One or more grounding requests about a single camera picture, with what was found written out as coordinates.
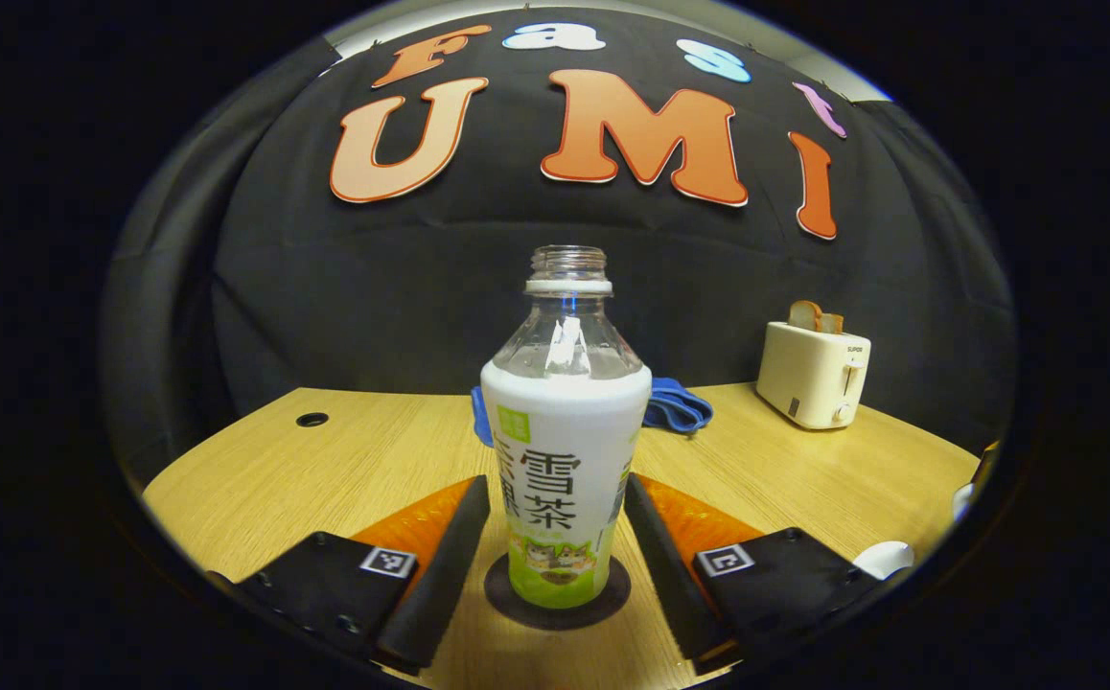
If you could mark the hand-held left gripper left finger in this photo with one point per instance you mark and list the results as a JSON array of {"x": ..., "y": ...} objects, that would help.
[{"x": 440, "y": 585}]

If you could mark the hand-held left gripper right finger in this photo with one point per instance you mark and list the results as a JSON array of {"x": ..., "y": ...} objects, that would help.
[{"x": 670, "y": 585}]

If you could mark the dark round coaster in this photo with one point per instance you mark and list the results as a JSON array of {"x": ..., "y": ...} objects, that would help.
[{"x": 617, "y": 589}]

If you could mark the white toaster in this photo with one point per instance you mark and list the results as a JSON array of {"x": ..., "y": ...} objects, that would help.
[{"x": 809, "y": 379}]

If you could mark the clear water bottle white label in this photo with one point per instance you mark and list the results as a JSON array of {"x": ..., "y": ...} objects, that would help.
[{"x": 565, "y": 450}]

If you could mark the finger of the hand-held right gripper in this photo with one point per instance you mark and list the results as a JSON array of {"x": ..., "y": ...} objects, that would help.
[{"x": 986, "y": 463}]

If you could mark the white teacup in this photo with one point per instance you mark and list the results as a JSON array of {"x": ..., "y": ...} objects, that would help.
[{"x": 886, "y": 561}]

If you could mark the blue folded towel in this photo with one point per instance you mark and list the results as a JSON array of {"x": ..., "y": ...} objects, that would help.
[{"x": 680, "y": 407}]

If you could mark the black backdrop cloth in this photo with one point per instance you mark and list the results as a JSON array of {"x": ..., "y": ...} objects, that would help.
[{"x": 373, "y": 287}]

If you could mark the toast slice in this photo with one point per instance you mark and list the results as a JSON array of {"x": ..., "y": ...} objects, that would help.
[
  {"x": 833, "y": 324},
  {"x": 804, "y": 316}
]

